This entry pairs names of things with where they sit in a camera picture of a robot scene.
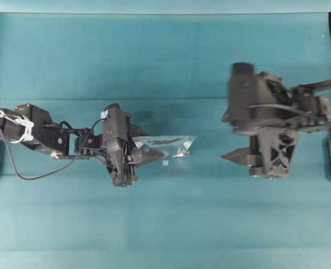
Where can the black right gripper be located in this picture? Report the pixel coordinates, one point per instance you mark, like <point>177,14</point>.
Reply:
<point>277,146</point>

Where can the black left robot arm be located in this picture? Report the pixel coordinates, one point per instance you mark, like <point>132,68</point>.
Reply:
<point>58,140</point>

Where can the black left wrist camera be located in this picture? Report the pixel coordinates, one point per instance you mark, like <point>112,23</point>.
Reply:
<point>115,123</point>

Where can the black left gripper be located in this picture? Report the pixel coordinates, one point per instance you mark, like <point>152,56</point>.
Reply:
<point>122,159</point>

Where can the white zip ties left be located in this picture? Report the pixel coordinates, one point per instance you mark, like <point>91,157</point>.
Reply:
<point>17,128</point>

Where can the silver zip bag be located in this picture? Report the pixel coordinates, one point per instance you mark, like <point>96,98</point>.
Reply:
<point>172,146</point>

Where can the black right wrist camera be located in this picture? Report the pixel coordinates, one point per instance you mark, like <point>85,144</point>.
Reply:
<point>254,99</point>

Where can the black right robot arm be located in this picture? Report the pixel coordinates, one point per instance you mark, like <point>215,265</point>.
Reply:
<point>308,112</point>

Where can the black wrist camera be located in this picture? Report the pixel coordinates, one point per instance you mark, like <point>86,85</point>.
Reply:
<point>115,123</point>
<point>254,99</point>

